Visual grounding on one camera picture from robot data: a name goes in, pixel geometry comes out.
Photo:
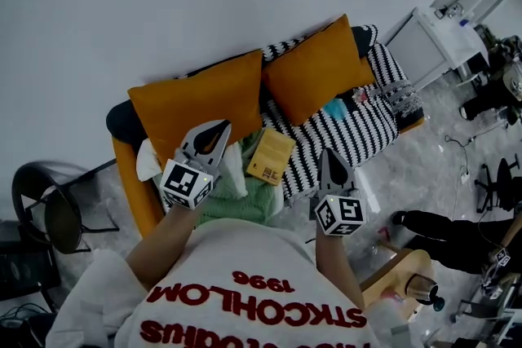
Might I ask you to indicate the round wooden table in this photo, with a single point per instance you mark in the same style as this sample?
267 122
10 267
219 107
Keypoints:
391 273

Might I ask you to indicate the small pink toy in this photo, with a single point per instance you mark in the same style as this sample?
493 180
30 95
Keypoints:
361 94

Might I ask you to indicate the white fluffy cloth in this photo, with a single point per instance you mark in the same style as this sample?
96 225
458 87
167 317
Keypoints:
236 175

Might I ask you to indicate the grey knitted scarf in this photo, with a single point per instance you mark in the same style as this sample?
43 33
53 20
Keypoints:
403 102

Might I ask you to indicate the black case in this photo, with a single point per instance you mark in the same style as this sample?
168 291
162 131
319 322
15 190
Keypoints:
20 269

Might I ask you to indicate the orange sofa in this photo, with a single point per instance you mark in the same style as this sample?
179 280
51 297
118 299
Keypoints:
130 183

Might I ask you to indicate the person's right forearm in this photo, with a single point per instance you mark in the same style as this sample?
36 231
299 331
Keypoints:
336 265

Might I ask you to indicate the black white striped throw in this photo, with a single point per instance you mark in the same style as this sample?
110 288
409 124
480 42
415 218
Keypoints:
359 134

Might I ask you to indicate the orange pillow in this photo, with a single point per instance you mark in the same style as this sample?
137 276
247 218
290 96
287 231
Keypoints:
191 106
314 73

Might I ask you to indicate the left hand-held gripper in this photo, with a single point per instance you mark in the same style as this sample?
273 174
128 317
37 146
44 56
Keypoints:
179 181

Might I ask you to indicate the white crumpled cloth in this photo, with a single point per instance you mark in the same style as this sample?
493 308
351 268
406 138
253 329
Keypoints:
147 163

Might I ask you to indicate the black round chair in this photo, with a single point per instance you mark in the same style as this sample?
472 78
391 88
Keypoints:
61 216

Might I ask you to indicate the green knitted blanket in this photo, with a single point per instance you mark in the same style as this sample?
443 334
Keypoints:
261 199

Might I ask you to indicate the white sink cabinet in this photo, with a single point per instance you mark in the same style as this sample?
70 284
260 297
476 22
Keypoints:
428 49

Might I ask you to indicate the person's white printed shirt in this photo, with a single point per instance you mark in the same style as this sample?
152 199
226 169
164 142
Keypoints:
244 256

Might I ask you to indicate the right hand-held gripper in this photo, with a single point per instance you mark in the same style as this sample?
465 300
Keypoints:
338 214

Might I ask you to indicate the small pink item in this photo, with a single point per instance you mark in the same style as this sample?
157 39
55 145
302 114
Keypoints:
393 296

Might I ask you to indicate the steel kettle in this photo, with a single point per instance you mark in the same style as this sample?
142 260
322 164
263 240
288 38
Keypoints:
420 287

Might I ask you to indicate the person's left forearm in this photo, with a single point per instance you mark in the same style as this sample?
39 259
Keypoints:
163 240

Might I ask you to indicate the yellow book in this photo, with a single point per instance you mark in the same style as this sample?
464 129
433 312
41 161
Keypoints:
271 155

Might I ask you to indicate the white power adapter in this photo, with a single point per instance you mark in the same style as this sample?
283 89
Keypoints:
465 177

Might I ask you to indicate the blue fluffy toy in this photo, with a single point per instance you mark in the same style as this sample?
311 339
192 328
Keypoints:
335 109

